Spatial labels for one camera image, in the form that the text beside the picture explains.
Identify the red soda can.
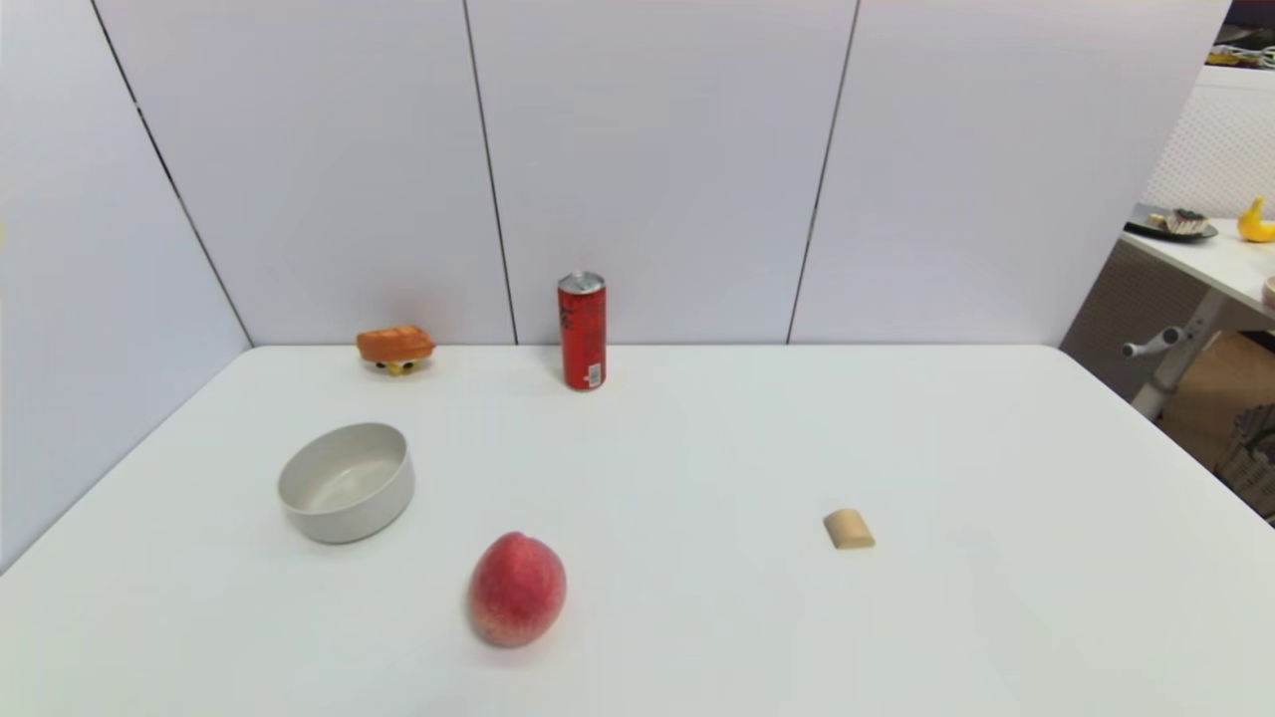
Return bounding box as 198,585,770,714
557,270,608,391

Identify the grey perforated partition panel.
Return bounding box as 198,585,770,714
1060,239,1228,401

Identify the white side table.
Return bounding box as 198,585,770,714
1121,217,1275,421

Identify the beige round bowl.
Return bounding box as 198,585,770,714
277,422,416,546

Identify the dark wicker basket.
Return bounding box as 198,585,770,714
1215,403,1275,525

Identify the white table crank handle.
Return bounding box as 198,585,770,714
1124,327,1188,360

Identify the black plate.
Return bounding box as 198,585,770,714
1127,203,1219,242

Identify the orange fruit-topped triangle bread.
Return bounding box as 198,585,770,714
357,325,436,376

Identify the red peach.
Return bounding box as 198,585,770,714
468,531,568,648

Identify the small tan wooden block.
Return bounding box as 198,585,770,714
823,508,877,551

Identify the white pegboard panel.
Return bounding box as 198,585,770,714
1141,65,1275,222

